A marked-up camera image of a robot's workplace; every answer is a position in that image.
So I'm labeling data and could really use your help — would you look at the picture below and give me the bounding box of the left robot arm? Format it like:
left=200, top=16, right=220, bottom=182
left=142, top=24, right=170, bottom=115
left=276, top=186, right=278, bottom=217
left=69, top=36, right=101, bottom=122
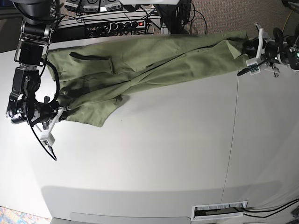
left=237, top=23, right=299, bottom=77

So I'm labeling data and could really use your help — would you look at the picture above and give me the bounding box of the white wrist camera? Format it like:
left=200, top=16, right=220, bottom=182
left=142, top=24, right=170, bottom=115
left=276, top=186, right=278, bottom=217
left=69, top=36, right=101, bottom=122
left=39, top=133, right=55, bottom=147
left=246, top=58, right=261, bottom=75

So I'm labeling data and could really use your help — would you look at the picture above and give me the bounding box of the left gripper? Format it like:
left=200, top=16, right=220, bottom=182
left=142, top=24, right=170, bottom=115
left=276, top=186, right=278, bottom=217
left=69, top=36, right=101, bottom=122
left=242, top=22, right=279, bottom=77

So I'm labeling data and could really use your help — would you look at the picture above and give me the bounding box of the green T-shirt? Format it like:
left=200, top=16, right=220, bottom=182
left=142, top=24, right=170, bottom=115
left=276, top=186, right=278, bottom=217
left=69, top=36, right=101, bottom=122
left=47, top=30, right=249, bottom=127

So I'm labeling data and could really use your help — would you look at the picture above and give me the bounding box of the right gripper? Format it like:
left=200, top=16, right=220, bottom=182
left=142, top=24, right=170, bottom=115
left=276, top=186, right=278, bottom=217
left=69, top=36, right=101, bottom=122
left=6, top=96, right=70, bottom=146

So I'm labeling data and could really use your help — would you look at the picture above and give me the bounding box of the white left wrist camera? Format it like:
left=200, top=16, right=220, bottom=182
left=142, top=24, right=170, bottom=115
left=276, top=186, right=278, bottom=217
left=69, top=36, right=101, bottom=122
left=246, top=58, right=261, bottom=75

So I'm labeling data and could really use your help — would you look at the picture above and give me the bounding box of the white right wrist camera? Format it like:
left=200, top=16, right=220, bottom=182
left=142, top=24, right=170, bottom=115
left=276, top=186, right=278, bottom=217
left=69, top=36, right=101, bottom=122
left=39, top=133, right=55, bottom=147

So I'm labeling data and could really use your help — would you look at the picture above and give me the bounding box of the table cable grommet slot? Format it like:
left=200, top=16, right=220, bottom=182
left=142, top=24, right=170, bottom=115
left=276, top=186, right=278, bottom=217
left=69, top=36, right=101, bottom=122
left=191, top=201, right=248, bottom=221

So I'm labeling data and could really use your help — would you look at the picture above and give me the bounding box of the black power strip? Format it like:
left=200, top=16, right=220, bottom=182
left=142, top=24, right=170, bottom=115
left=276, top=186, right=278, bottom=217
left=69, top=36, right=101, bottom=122
left=88, top=21, right=148, bottom=31

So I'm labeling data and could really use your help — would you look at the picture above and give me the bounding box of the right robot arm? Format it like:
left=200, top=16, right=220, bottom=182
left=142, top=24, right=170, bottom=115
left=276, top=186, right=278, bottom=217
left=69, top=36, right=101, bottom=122
left=6, top=0, right=67, bottom=148

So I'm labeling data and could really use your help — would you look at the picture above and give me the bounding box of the black cables bottom right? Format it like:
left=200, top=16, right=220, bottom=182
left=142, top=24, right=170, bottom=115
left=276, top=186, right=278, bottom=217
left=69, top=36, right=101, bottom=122
left=242, top=198, right=299, bottom=219

